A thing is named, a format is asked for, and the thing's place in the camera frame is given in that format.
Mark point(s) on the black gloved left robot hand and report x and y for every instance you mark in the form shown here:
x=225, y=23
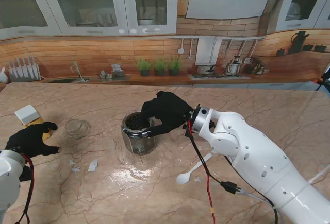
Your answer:
x=28, y=139

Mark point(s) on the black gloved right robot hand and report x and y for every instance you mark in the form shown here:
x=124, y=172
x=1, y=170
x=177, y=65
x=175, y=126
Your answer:
x=167, y=110

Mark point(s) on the yellow coffee jar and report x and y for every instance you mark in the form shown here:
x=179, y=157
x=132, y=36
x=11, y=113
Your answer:
x=46, y=134

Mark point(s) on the white square jar lid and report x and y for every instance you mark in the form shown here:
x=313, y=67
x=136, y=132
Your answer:
x=27, y=114

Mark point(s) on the glass jar with coffee beans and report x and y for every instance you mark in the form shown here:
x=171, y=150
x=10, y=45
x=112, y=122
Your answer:
x=139, y=141

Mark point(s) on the domed glass jar lid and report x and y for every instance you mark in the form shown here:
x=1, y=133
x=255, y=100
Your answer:
x=76, y=129

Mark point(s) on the white plastic spoon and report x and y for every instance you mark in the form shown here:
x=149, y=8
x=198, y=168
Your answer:
x=188, y=173

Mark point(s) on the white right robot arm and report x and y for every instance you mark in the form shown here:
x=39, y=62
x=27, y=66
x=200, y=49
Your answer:
x=257, y=157

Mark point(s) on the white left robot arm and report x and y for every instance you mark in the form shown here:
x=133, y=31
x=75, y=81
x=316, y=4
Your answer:
x=9, y=177

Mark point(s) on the printed kitchen backdrop banner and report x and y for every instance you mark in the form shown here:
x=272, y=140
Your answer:
x=103, y=51

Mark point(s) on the black tripod with orange clip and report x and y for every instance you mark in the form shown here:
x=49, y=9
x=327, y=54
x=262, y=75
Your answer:
x=325, y=78

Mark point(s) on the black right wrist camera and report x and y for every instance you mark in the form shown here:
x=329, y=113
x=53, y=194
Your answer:
x=187, y=132

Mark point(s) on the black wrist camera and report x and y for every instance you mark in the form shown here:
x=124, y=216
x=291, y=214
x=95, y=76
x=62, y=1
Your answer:
x=25, y=173
x=187, y=132

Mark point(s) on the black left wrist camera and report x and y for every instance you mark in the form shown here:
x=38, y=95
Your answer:
x=25, y=173

